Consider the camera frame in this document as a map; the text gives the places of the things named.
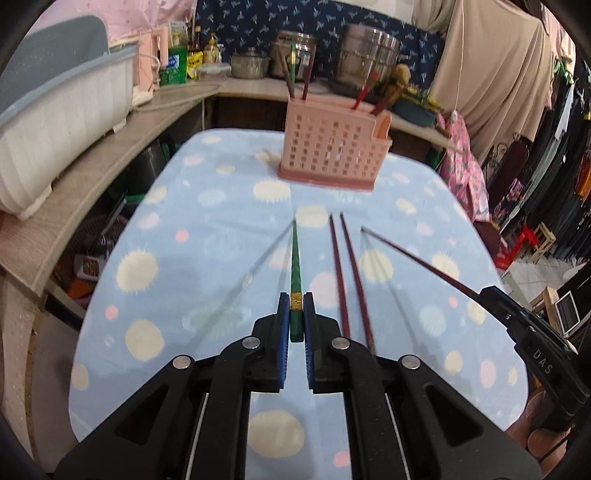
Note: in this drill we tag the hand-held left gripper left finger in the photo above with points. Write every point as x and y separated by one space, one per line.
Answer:
284 341

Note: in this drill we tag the small steel pot with lid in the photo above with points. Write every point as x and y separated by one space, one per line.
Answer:
249 64

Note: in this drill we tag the green chopstick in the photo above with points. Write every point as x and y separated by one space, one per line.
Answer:
292 64
295 272

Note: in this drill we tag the wooden counter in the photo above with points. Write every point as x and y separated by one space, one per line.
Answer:
92 184

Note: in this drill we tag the yellow liquid bottle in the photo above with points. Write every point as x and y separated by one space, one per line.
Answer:
211 46

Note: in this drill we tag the steel steamer pot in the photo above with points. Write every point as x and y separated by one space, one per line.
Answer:
369 53

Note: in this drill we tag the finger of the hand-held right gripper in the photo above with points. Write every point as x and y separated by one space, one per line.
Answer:
503 309

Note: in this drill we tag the green box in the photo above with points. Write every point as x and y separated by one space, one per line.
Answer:
175 64

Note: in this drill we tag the row of hanging clothes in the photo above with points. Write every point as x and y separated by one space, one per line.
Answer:
568 161

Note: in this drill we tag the clear food container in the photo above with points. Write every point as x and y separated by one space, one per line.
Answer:
212 70

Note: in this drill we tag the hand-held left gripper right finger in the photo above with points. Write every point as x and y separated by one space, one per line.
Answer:
308 341

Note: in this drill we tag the pink perforated chopstick holder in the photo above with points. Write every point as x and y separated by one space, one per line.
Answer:
332 143

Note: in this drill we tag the dark brown chopstick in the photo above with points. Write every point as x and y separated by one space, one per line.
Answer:
285 74

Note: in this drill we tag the cream carton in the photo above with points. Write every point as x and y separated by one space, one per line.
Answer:
178 33

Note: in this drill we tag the small wooden stool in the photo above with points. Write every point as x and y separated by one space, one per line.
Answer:
544 240

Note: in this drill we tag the steel pot under counter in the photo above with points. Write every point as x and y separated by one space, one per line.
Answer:
147 161

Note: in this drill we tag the maroon chopstick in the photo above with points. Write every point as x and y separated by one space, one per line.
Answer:
355 277
308 78
415 258
337 277

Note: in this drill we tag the navy floral cloth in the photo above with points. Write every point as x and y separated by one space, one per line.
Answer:
258 21

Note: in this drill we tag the pink floral garment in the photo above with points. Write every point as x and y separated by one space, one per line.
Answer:
461 161

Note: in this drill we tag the red chopstick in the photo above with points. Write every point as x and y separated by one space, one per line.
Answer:
381 104
364 90

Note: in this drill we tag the light blue planet print tablecloth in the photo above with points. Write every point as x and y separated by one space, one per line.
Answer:
207 258

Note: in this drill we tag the person's right hand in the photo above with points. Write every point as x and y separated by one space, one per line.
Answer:
542 441

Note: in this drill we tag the pink electric kettle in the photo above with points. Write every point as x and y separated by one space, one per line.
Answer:
150 69

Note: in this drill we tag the dark metal chair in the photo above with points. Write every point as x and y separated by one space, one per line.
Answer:
508 170

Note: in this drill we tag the dark glass bottle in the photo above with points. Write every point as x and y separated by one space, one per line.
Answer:
197 41

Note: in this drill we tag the red plastic stool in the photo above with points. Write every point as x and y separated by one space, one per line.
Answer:
516 247

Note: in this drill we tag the beige curtain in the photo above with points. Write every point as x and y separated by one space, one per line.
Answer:
494 69

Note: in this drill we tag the yellow packet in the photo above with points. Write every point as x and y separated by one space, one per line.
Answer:
195 60

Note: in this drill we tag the steel rice cooker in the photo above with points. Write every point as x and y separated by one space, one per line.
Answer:
277 57

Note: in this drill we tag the white dish drainer grey lid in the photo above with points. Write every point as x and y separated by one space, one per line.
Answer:
55 129

